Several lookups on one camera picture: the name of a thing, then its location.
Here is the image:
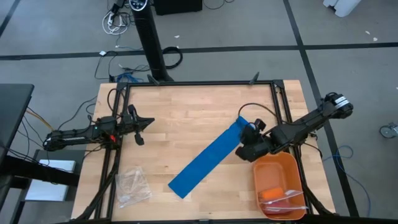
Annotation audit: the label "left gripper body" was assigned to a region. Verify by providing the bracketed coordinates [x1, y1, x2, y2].
[118, 104, 147, 146]

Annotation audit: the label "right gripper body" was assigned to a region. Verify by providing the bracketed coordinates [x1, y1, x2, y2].
[235, 122, 275, 163]

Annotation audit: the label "blue elastic bandage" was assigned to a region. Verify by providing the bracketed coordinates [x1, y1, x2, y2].
[167, 115, 250, 199]

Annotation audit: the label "clear plastic zip bag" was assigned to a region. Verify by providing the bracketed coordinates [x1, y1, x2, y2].
[114, 166, 153, 208]

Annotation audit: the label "bagged orange bandage roll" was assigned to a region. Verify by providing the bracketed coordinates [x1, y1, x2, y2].
[257, 186, 304, 206]

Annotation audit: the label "orange plastic bin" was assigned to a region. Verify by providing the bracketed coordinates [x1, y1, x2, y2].
[252, 151, 308, 221]

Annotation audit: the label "black tower fan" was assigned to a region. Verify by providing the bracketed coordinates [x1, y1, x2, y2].
[129, 0, 174, 83]

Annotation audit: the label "white flat box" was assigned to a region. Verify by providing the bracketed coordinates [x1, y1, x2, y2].
[24, 159, 77, 202]

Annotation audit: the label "black cabinet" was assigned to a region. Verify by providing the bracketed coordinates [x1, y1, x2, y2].
[154, 0, 203, 16]

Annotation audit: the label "black desk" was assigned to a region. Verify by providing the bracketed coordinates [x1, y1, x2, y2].
[0, 83, 80, 187]

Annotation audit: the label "grey caster wheel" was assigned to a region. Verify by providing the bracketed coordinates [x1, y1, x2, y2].
[379, 122, 398, 139]

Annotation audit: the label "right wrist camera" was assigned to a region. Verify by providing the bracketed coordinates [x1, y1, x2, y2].
[251, 118, 267, 132]

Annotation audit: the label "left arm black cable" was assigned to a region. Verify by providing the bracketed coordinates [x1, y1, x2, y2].
[107, 88, 127, 118]

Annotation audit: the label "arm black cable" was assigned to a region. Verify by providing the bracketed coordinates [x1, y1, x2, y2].
[107, 88, 127, 118]
[238, 102, 282, 125]

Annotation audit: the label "black frame clamp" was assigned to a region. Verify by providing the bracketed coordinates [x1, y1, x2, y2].
[249, 71, 261, 86]
[146, 73, 161, 86]

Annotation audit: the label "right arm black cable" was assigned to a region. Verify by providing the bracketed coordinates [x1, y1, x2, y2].
[238, 102, 282, 125]

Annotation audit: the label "blue cable bundle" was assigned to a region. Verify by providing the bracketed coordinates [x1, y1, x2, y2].
[115, 72, 144, 84]

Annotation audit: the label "black coiled cable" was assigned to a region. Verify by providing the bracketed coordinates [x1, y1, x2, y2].
[161, 45, 183, 70]

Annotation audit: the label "yellow floor cable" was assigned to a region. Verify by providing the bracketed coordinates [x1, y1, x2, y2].
[26, 108, 54, 131]

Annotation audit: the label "blue floor cable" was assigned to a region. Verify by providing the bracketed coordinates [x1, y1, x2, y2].
[322, 144, 373, 218]

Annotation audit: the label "white power strip cables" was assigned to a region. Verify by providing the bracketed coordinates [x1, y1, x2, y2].
[101, 11, 130, 35]

